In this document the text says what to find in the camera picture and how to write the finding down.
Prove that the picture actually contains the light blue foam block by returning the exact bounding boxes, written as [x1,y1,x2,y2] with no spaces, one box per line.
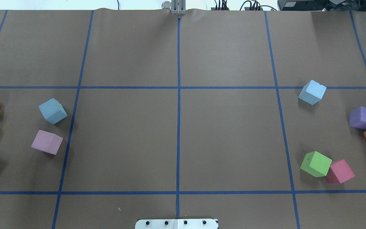
[299,80,327,105]
[38,98,67,125]

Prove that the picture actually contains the white metal mounting plate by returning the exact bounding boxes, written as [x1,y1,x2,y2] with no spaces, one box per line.
[135,219,219,229]

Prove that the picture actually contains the lilac pink foam block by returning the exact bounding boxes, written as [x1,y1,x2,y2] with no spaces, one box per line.
[31,129,63,155]

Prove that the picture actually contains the magenta foam block near green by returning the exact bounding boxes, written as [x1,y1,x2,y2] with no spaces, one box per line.
[325,159,355,184]

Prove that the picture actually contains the purple foam block right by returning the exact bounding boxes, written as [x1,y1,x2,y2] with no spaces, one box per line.
[349,106,366,129]

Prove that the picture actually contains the black monitor base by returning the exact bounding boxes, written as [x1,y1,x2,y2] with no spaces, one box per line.
[277,0,366,12]

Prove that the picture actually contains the black cables on back edge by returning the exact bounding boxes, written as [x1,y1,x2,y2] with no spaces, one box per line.
[214,0,278,11]

